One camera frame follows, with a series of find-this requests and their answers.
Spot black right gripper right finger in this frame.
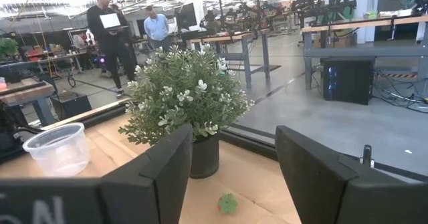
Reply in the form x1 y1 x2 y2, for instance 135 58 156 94
275 125 407 224

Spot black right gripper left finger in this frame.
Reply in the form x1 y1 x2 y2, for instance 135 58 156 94
99 124 193 224

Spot red plastic strawberry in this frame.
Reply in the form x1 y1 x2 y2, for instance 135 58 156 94
217 193 239 215

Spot clear plastic tupperware container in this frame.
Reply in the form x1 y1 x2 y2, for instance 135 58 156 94
22 122 91 178

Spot artificial plant in black pot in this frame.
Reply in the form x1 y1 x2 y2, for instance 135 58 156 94
118 43 255 180

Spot black computer tower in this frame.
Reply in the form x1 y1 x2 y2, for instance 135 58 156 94
322 57 376 106

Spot black box under workbench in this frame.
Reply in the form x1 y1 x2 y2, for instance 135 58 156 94
49 90 93 121

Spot long wood top workbench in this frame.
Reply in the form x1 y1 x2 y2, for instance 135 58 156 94
300 13 428 96

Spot wood top grey workbench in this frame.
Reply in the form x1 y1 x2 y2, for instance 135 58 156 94
189 28 272 90

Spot person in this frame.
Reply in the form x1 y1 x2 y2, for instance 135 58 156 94
109 3 130 27
143 5 172 53
86 0 138 100

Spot dark wood top workbench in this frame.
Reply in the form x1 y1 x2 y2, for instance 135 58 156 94
0 77 58 128

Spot open white laptop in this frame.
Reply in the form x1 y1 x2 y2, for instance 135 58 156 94
98 12 130 31

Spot black background monitor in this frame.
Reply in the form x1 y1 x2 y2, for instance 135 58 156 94
175 2 199 31

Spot green background plant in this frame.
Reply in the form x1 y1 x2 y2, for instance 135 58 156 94
0 37 20 60

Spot black frame bracket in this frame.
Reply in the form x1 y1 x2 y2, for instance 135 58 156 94
359 144 376 169

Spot floor cables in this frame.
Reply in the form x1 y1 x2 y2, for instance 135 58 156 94
372 68 428 115

